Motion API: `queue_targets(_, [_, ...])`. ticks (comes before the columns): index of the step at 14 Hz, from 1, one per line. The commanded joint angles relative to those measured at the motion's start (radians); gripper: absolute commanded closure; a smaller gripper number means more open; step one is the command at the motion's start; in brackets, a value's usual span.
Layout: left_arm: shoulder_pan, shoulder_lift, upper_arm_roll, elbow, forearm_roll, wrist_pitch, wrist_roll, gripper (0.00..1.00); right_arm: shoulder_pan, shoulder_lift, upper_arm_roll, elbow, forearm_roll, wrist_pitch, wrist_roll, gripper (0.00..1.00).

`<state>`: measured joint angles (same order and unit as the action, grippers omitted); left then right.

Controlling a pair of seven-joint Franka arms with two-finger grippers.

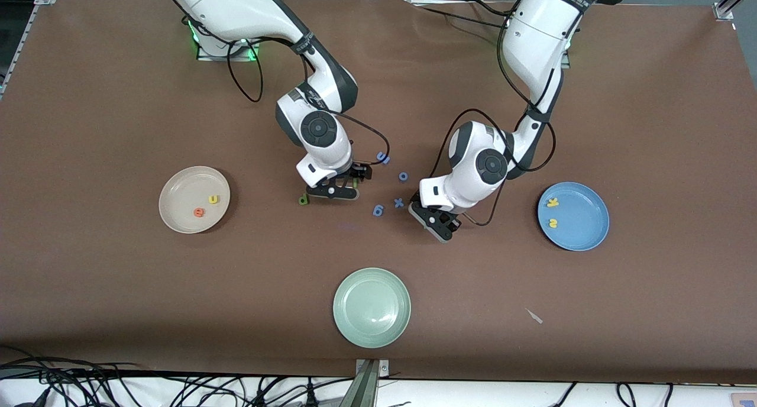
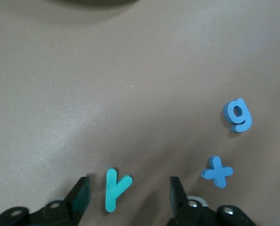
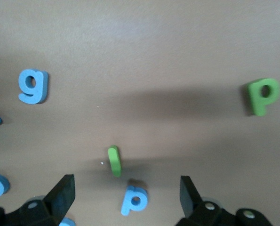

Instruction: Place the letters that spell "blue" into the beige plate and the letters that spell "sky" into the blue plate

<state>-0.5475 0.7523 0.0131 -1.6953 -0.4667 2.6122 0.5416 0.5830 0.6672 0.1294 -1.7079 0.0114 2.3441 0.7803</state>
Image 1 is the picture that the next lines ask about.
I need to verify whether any green plate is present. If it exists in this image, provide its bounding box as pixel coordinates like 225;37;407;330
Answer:
332;267;412;349

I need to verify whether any blue plate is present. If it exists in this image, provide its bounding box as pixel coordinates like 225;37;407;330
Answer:
537;182;610;251

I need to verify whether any beige brown plate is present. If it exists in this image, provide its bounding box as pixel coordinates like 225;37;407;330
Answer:
158;166;231;234

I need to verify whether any brown table mat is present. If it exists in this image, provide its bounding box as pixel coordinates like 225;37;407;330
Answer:
0;0;757;385

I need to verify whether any black base power cable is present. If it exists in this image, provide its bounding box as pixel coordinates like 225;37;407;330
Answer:
414;0;515;34

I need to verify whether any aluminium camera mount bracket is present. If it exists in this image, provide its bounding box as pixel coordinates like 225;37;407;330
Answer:
340;358;390;407

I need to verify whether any black cable tangle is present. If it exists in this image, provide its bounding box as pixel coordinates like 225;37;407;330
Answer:
0;345;355;407

